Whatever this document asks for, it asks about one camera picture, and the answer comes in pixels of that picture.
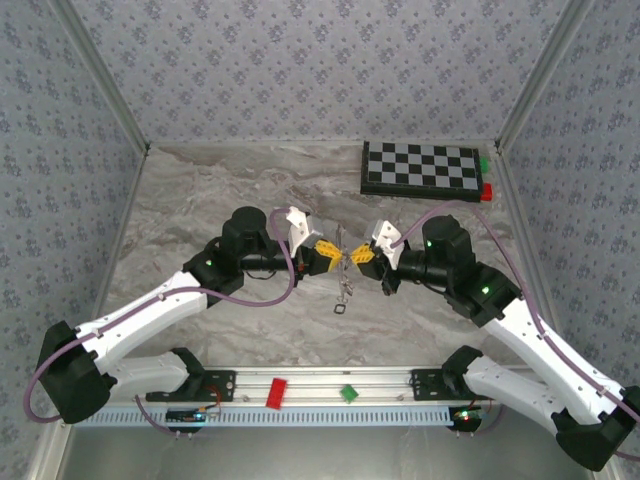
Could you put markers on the aluminium mounting rail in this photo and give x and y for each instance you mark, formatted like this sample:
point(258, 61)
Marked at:
point(320, 385)

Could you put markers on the red toy brick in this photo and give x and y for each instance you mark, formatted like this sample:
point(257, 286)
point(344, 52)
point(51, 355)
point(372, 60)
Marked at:
point(276, 394)

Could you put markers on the circuit board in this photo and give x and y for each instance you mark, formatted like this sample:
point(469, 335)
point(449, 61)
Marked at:
point(182, 415)
point(465, 417)

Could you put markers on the red block beside chessboard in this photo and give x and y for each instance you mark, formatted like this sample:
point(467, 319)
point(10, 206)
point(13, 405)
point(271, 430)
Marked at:
point(487, 192)

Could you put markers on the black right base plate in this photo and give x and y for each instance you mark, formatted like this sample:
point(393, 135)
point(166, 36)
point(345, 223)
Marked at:
point(425, 382)

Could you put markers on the aluminium frame side bar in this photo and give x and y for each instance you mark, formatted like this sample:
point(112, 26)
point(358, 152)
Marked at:
point(121, 225)
point(522, 225)

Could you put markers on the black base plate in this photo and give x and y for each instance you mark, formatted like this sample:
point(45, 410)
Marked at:
point(425, 382)
point(217, 376)

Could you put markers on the silver curved key holder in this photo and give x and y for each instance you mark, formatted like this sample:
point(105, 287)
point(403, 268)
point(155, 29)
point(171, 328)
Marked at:
point(344, 280)

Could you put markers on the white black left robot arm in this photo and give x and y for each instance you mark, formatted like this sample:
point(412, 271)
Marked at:
point(145, 310)

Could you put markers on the black grey chessboard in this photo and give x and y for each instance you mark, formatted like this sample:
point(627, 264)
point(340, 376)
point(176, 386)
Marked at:
point(420, 167)

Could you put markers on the green block beside chessboard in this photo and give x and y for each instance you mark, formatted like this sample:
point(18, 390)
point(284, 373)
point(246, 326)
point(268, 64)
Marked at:
point(485, 165)

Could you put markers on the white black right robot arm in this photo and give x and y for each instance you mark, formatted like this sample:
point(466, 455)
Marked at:
point(525, 340)

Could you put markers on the aluminium frame post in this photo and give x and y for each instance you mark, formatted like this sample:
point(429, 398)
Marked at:
point(110, 82)
point(539, 75)

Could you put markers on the black rectangular loop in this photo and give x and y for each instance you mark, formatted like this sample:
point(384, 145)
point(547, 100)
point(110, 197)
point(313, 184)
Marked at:
point(334, 309)

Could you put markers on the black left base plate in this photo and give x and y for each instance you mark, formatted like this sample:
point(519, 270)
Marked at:
point(217, 376)

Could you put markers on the right circuit board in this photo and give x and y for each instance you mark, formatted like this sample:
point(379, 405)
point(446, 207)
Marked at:
point(465, 417)

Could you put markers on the left circuit board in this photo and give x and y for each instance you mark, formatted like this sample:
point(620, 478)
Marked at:
point(182, 415)

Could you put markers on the green flat block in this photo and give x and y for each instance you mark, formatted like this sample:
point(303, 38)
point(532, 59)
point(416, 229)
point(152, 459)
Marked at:
point(349, 393)

